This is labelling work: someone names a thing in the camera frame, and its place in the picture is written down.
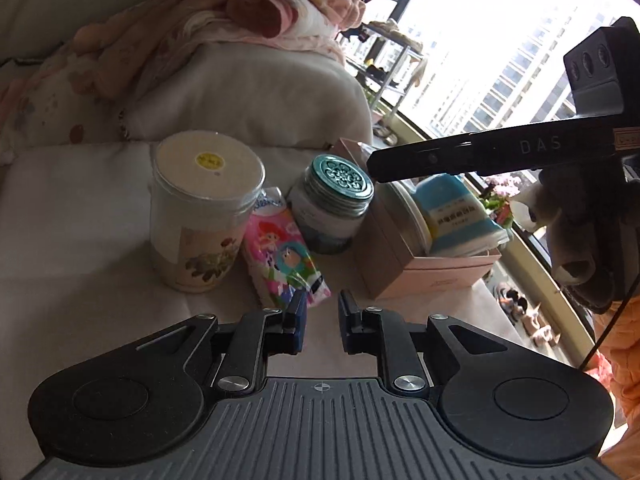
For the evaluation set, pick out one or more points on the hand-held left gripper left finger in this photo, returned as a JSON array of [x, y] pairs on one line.
[[299, 325]]

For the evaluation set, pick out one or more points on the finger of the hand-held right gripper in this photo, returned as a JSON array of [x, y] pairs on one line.
[[425, 160]]

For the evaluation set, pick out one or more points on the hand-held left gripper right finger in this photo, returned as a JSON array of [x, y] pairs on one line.
[[345, 322]]

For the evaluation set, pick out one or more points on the light blue soft packet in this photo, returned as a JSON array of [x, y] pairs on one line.
[[460, 210]]

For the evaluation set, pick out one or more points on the cream round zip case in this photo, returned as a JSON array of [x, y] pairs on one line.
[[412, 220]]

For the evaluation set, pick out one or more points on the colourful cartoon tissue packet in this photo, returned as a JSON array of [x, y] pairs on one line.
[[280, 260]]

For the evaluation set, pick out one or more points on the pink cardboard box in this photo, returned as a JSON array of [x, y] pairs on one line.
[[400, 270]]

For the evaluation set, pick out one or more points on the person's right forearm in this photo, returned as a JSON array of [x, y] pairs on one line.
[[627, 360]]

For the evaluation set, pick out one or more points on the person's right hand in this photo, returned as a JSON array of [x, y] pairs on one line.
[[575, 220]]

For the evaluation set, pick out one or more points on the potted plant in white pot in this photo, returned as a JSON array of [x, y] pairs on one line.
[[500, 190]]

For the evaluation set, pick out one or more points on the metal shoe rack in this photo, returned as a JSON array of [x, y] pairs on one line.
[[395, 55]]

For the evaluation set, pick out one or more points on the green lid glass jar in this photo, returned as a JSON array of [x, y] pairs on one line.
[[325, 210]]

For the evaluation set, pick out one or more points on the clear jar with flower label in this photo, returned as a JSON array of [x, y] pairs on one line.
[[200, 220]]

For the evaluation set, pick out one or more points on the light shoe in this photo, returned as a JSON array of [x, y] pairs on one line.
[[537, 330], [510, 297]]

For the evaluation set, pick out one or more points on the pink printed blanket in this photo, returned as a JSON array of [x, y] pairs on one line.
[[175, 25]]

